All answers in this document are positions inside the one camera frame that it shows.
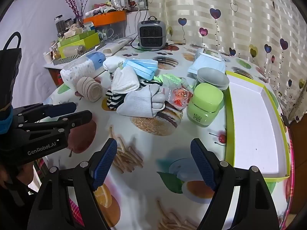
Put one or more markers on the small glass jar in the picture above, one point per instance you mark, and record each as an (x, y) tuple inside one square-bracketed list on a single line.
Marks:
[(69, 23)]

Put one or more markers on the white rolled paper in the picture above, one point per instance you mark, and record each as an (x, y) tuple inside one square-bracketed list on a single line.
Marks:
[(120, 46)]

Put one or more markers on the dark green box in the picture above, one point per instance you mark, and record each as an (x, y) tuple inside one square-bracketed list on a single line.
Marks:
[(74, 37)]

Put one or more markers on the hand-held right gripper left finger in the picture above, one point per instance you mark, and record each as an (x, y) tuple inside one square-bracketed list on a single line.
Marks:
[(105, 163)]

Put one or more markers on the green plastic jar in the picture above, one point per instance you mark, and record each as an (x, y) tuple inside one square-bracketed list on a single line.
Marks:
[(203, 103)]

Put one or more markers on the beige bandage roll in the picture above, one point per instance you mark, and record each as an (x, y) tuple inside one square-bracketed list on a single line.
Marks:
[(90, 87)]

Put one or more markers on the orange box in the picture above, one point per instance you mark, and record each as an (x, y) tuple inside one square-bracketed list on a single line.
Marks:
[(105, 19)]

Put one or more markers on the glass jar with black lid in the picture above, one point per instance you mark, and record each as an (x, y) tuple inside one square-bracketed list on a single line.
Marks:
[(59, 26)]

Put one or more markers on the white face mask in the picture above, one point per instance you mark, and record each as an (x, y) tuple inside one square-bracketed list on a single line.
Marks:
[(124, 81)]

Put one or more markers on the small white cup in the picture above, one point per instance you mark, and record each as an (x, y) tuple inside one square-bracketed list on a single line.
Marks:
[(47, 57)]

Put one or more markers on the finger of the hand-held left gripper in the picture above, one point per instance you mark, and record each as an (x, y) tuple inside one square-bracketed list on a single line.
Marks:
[(76, 119), (60, 107)]

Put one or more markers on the blue face masks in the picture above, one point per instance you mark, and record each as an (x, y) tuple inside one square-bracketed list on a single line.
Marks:
[(141, 68)]

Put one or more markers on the lime green box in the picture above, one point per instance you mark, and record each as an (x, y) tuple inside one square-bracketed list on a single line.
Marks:
[(84, 42)]

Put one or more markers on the wet wipes pack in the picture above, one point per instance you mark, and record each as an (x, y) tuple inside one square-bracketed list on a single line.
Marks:
[(206, 62)]

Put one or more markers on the small amber bottle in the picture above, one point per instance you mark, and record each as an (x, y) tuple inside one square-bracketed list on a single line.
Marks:
[(56, 52)]

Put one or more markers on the striped tray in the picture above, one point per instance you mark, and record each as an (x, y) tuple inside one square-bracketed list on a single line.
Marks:
[(72, 58)]

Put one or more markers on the white box with green rim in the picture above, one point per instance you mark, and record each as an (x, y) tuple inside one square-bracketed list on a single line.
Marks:
[(251, 124)]

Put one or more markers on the purple decorative twigs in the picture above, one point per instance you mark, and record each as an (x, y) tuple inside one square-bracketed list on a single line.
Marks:
[(72, 2)]

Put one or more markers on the grey portable heater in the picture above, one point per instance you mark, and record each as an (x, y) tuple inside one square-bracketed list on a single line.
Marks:
[(151, 36)]

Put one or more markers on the black white striped sock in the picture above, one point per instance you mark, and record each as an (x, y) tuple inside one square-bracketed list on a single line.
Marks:
[(112, 99)]

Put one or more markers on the white printed tissue pack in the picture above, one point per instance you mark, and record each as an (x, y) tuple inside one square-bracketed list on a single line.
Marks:
[(76, 71)]

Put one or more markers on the orange snack packet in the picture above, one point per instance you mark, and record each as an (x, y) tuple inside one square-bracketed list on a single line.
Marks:
[(178, 97)]

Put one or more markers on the light green plastic packet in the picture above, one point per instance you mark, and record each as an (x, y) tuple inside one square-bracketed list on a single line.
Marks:
[(169, 78)]

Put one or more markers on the pile of assorted packets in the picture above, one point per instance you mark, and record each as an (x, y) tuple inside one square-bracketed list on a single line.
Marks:
[(105, 7)]

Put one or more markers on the dark printed box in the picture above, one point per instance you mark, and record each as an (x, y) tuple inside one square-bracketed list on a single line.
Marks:
[(112, 32)]

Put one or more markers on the brown wooden cabinet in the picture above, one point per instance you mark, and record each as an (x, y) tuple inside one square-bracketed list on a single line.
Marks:
[(298, 148)]

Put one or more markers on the grey knit toe sock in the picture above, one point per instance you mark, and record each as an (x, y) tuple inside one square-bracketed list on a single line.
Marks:
[(136, 103)]

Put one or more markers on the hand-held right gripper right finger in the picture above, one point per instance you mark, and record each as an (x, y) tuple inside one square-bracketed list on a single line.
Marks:
[(203, 165)]

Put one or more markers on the heart print striped curtain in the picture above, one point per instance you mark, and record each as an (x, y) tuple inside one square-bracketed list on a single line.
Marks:
[(239, 16)]

